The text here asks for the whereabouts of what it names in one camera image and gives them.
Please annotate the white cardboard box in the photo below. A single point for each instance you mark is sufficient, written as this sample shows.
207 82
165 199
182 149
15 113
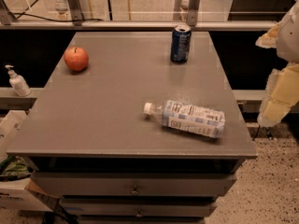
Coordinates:
15 172

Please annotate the blue soda can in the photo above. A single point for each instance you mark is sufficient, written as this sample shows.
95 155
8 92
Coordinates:
181 40

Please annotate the clear bottle with blue label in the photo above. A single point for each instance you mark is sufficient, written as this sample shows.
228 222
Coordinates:
188 118

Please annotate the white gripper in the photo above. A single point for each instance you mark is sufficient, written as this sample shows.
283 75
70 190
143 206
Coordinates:
289 39

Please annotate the white pump dispenser bottle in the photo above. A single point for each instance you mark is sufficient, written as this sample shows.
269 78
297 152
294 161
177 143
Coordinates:
17 82

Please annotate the top drawer with knob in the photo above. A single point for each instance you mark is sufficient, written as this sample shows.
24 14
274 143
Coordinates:
134 184

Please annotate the grey drawer cabinet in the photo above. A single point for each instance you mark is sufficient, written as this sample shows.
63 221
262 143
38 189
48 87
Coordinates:
93 122

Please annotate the red apple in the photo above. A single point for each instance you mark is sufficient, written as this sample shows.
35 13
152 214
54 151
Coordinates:
76 58

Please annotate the drawer with knob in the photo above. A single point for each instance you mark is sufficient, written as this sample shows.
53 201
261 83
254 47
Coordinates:
139 207
134 184

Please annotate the metal frame rail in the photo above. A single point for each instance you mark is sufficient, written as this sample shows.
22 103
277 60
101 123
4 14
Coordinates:
139 25

